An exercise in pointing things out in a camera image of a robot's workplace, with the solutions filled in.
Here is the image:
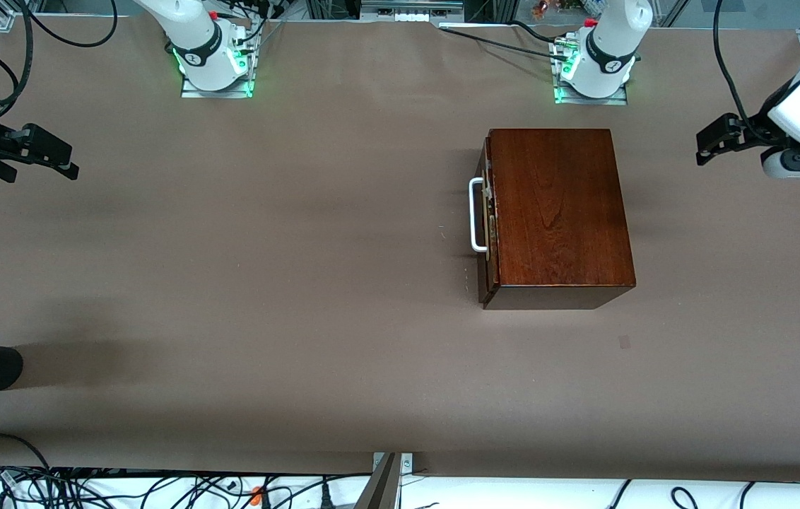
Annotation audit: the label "wooden drawer with white handle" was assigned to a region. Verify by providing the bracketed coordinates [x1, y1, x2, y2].
[469, 138, 500, 305]

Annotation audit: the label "dark brown wooden cabinet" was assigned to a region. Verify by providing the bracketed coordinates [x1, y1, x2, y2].
[478, 128, 637, 310]

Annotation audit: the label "small colourful figurines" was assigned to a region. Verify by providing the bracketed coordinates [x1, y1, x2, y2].
[529, 0, 588, 15]

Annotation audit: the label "white power strip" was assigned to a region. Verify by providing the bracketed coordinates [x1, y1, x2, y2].
[360, 0, 466, 23]

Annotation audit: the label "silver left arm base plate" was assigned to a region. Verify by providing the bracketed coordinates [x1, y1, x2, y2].
[553, 39, 628, 105]

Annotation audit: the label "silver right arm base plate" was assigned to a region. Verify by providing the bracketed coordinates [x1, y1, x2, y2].
[181, 71, 254, 98]

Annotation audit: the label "metal table edge bracket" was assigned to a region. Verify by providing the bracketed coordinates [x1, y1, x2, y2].
[354, 452, 415, 509]

